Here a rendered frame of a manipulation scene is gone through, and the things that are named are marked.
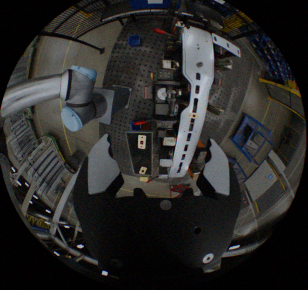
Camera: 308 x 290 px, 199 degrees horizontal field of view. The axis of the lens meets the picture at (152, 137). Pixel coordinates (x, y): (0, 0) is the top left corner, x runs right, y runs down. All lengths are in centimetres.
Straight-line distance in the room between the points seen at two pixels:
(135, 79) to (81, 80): 61
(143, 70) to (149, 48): 24
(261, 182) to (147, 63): 842
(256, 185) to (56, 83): 861
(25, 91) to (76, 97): 20
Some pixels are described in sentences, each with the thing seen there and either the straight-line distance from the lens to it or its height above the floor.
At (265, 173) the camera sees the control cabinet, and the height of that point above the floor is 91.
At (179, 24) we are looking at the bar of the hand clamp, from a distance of 45.
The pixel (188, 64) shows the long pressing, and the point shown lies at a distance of 60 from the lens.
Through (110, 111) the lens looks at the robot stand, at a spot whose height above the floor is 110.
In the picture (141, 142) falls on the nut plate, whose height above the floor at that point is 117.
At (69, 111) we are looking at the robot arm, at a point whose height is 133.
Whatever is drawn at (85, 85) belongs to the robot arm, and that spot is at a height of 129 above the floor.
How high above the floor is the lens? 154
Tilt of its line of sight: 58 degrees down
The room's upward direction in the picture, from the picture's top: 176 degrees counter-clockwise
